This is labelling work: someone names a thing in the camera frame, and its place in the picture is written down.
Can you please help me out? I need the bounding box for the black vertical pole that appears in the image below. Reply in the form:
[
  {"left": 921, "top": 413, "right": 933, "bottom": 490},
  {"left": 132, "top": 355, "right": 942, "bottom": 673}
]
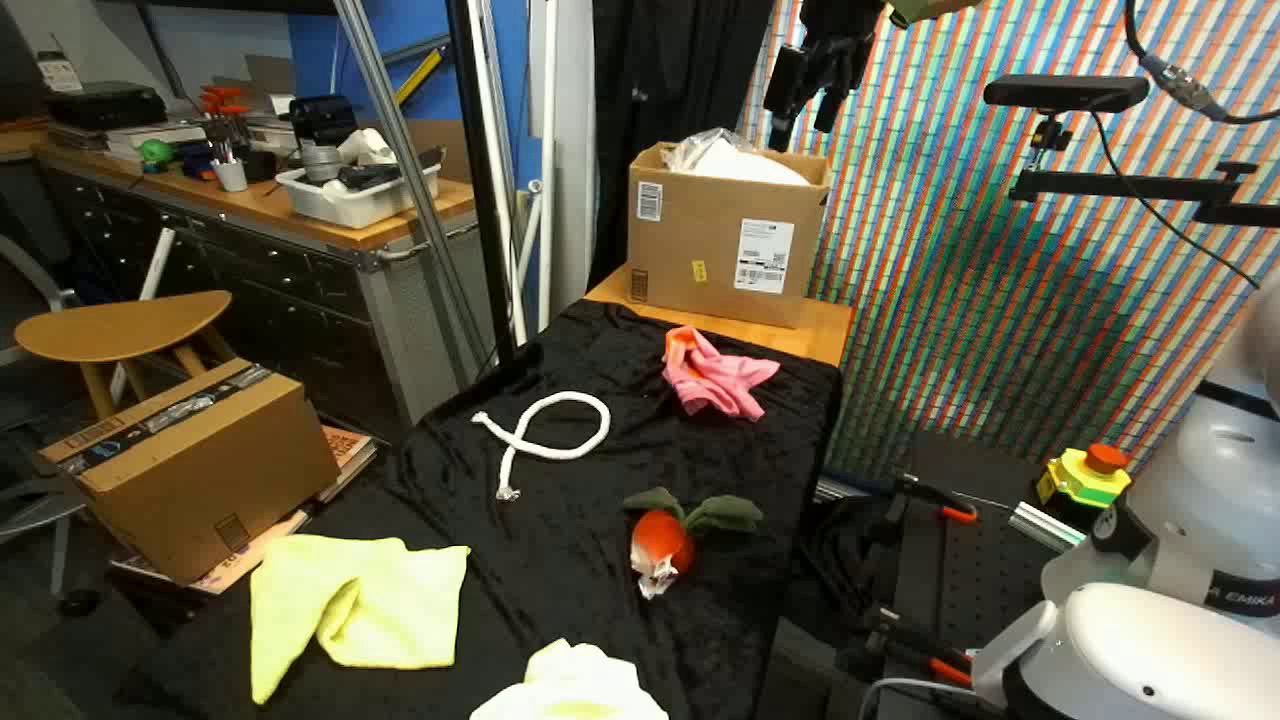
[{"left": 445, "top": 0, "right": 522, "bottom": 371}]

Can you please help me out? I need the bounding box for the black camera cable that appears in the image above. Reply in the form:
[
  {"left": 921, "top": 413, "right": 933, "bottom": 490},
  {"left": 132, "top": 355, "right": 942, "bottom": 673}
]
[{"left": 1119, "top": 0, "right": 1280, "bottom": 132}]

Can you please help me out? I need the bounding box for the shimmering striped backdrop panel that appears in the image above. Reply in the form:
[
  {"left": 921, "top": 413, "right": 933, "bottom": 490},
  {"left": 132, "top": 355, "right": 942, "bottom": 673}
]
[{"left": 734, "top": 0, "right": 1280, "bottom": 490}]

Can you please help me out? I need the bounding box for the yellow microfiber cloth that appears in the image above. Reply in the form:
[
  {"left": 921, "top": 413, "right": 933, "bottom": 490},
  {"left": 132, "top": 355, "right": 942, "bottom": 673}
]
[{"left": 243, "top": 533, "right": 475, "bottom": 708}]

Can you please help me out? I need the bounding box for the wooden stool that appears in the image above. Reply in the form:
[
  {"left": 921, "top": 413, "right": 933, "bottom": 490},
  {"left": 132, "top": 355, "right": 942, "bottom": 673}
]
[{"left": 11, "top": 286, "right": 238, "bottom": 419}]

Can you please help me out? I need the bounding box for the black velvet tablecloth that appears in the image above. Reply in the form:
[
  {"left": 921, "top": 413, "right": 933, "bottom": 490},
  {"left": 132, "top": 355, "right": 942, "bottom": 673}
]
[{"left": 115, "top": 295, "right": 848, "bottom": 720}]

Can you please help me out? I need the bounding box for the wooden top workbench cabinet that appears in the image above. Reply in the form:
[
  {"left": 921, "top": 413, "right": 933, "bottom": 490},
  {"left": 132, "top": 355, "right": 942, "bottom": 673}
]
[{"left": 0, "top": 122, "right": 498, "bottom": 432}]

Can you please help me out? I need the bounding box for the cardboard box with white label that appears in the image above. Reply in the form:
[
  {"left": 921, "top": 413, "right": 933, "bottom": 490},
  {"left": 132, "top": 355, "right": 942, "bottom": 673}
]
[{"left": 623, "top": 134, "right": 833, "bottom": 330}]

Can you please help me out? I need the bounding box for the black stereo camera bar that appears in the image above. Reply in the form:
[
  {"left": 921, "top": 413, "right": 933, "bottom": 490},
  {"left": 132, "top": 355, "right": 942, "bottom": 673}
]
[{"left": 979, "top": 72, "right": 1152, "bottom": 115}]

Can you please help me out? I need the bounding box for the pale cream towel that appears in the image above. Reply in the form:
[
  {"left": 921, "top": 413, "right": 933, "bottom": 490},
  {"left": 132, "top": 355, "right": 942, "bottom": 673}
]
[{"left": 466, "top": 634, "right": 673, "bottom": 720}]

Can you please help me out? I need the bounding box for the yellow emergency stop button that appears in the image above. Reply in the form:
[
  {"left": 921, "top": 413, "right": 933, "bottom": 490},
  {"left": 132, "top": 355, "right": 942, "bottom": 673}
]
[{"left": 1037, "top": 438, "right": 1137, "bottom": 513}]

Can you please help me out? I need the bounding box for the pink cloth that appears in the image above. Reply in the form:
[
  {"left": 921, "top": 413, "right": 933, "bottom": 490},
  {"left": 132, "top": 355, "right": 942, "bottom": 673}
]
[{"left": 661, "top": 323, "right": 783, "bottom": 424}]

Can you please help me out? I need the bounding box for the cardboard box with black tape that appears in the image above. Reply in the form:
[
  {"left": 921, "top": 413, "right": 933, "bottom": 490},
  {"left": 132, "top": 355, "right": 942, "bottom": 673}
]
[{"left": 35, "top": 355, "right": 344, "bottom": 588}]

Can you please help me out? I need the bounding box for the white plastic bin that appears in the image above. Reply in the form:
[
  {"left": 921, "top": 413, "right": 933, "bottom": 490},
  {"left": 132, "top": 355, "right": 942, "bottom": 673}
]
[{"left": 271, "top": 160, "right": 445, "bottom": 232}]

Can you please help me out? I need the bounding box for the white plastic bag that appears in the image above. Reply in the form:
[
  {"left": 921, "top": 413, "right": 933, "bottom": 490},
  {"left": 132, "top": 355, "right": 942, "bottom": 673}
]
[{"left": 665, "top": 127, "right": 816, "bottom": 187}]

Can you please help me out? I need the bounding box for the black curtain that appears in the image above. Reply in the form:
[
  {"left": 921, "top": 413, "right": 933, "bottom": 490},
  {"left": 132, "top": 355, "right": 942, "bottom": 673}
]
[{"left": 586, "top": 0, "right": 777, "bottom": 291}]

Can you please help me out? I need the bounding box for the red flower decoration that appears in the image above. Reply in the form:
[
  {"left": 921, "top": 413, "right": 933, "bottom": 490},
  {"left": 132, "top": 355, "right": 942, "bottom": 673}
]
[{"left": 195, "top": 80, "right": 256, "bottom": 132}]

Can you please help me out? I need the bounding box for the black printer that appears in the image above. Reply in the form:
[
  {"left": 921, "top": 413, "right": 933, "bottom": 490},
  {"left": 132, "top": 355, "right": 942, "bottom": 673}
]
[{"left": 45, "top": 80, "right": 171, "bottom": 134}]

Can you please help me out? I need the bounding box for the white frame pole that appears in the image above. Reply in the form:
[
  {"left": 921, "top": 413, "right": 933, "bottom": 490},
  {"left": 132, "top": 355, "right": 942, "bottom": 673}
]
[{"left": 463, "top": 0, "right": 560, "bottom": 335}]

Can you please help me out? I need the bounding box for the silver metal pole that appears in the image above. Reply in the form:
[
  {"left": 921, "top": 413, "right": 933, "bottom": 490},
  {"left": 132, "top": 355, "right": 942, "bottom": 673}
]
[{"left": 333, "top": 0, "right": 498, "bottom": 392}]

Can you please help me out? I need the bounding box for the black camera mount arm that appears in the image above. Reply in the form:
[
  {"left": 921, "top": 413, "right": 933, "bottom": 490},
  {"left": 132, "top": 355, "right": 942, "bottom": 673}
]
[{"left": 1008, "top": 160, "right": 1280, "bottom": 227}]

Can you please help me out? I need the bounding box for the black round appliance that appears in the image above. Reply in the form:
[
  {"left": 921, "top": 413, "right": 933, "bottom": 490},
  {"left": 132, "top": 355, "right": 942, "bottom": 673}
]
[{"left": 286, "top": 91, "right": 359, "bottom": 185}]

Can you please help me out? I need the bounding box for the red radish plush toy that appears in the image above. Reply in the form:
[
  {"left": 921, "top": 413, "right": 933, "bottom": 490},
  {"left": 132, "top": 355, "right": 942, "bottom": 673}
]
[{"left": 621, "top": 483, "right": 771, "bottom": 605}]

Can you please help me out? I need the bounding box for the orange handled clamp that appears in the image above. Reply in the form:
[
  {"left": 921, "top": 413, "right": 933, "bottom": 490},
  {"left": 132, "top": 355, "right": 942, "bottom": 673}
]
[
  {"left": 893, "top": 468, "right": 982, "bottom": 533},
  {"left": 865, "top": 605, "right": 975, "bottom": 693}
]

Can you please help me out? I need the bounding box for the white rope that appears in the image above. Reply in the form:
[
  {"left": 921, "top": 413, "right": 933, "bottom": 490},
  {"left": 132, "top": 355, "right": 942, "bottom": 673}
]
[{"left": 466, "top": 386, "right": 614, "bottom": 503}]

